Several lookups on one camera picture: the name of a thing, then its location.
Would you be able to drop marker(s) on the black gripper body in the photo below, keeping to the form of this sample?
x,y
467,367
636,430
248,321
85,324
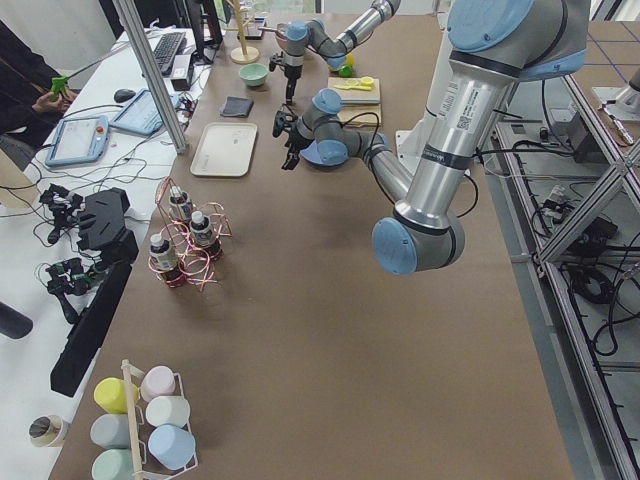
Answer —
x,y
291,75
296,139

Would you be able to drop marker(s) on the blue round plate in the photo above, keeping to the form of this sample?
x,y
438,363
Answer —
x,y
326,153

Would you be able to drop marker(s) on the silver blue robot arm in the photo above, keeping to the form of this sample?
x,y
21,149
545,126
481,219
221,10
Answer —
x,y
494,45
302,35

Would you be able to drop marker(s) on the mint green bowl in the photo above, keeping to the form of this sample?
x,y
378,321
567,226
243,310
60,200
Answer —
x,y
253,75

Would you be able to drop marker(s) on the pink bowl with ice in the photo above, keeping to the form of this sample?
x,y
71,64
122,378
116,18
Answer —
x,y
281,35

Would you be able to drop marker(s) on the wooden cup tree stand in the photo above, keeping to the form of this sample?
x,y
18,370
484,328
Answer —
x,y
244,54

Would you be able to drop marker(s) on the green lime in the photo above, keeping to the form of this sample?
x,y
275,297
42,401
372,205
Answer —
x,y
345,71

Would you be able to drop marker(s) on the grey folded cloth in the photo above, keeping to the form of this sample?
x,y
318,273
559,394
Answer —
x,y
236,107

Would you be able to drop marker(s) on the cream rabbit tray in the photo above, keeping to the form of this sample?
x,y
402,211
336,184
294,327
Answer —
x,y
225,150

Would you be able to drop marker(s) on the wooden cutting board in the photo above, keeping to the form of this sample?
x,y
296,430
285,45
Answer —
x,y
363,106

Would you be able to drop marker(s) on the yellow plastic knife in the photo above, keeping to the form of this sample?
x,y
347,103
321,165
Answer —
x,y
356,87

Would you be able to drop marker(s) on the dark drink bottle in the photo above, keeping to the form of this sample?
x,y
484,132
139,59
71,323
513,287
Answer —
x,y
180,203
203,235
164,258

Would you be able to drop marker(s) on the black keyboard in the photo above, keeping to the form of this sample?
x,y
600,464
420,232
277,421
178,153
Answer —
x,y
166,50

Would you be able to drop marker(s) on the blue teach pendant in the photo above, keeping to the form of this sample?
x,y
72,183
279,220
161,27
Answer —
x,y
78,141
139,115

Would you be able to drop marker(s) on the black computer mouse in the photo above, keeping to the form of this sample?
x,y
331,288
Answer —
x,y
123,95

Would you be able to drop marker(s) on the pink cup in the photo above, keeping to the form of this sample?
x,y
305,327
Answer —
x,y
158,381

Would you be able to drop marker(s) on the seated person in black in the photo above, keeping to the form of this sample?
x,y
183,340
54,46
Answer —
x,y
27,113

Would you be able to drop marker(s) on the white cup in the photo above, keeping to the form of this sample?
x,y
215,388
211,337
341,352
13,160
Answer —
x,y
173,410

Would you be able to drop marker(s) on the yellow cup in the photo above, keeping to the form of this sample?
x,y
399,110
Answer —
x,y
110,395

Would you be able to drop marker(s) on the light blue cup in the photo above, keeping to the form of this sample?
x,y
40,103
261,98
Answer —
x,y
173,447

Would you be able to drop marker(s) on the grey cup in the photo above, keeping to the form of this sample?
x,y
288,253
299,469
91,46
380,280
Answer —
x,y
111,431

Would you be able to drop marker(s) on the mint green cup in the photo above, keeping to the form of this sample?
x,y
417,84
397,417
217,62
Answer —
x,y
113,464

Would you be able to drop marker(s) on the tape roll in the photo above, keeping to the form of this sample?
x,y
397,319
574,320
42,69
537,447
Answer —
x,y
48,431

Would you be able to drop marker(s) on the aluminium frame post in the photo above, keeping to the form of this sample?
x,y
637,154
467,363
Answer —
x,y
131,22

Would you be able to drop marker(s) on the copper wire bottle rack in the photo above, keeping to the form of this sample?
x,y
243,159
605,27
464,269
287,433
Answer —
x,y
196,266

